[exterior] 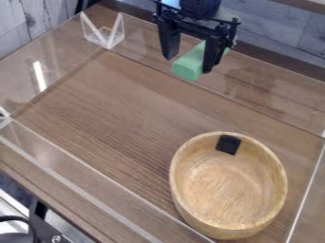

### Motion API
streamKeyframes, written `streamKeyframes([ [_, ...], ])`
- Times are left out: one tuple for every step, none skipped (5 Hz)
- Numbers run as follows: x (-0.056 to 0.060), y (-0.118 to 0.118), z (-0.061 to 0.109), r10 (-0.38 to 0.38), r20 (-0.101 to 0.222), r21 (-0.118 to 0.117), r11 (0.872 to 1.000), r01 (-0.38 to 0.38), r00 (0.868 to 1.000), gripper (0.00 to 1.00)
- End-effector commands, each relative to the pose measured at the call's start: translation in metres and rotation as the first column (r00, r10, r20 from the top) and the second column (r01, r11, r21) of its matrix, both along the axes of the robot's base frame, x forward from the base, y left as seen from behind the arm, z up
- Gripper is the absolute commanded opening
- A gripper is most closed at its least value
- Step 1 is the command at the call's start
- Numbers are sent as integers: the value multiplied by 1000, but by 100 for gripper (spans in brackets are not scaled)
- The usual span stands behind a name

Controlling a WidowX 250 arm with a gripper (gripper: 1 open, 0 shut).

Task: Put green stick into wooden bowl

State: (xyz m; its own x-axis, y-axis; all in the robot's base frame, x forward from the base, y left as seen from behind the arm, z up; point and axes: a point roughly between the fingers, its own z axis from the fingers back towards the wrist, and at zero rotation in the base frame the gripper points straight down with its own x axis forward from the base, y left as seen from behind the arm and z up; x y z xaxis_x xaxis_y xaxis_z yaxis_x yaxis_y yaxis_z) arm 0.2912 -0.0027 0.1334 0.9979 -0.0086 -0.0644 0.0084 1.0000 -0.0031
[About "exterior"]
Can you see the green foam stick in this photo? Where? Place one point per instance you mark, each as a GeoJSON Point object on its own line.
{"type": "Point", "coordinates": [187, 66]}

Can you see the clear acrylic corner bracket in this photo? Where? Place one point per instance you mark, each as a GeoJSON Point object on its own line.
{"type": "Point", "coordinates": [104, 37]}

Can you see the small black square block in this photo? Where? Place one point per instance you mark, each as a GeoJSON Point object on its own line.
{"type": "Point", "coordinates": [227, 144]}

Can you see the black table leg bracket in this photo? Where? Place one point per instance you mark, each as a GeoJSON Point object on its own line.
{"type": "Point", "coordinates": [46, 233]}

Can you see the clear acrylic front wall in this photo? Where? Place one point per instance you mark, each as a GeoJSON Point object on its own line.
{"type": "Point", "coordinates": [102, 207]}

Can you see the wooden bowl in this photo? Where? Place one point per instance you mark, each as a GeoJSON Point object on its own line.
{"type": "Point", "coordinates": [229, 196]}

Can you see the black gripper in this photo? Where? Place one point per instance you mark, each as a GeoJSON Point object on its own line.
{"type": "Point", "coordinates": [199, 18]}

